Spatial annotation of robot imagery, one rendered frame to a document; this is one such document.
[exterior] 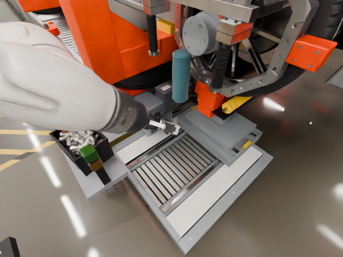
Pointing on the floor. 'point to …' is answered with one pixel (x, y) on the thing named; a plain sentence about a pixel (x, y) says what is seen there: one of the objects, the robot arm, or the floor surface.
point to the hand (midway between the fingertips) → (171, 128)
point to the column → (111, 190)
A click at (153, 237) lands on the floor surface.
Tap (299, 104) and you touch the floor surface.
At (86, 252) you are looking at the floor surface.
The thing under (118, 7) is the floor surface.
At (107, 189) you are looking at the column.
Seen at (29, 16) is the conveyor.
